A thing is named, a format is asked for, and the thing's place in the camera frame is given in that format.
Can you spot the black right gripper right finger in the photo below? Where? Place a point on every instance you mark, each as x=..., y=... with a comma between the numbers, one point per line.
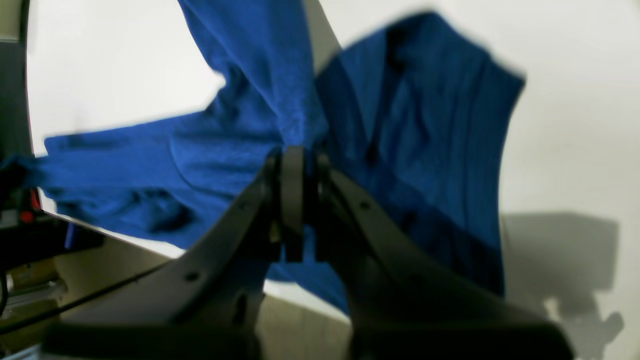
x=405, y=306

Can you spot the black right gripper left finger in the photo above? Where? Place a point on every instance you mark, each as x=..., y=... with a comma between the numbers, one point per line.
x=203, y=305

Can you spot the blue long-sleeve shirt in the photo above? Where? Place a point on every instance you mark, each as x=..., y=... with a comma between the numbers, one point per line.
x=414, y=112

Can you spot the red clamp on table edge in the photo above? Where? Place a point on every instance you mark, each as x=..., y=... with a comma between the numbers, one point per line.
x=29, y=206

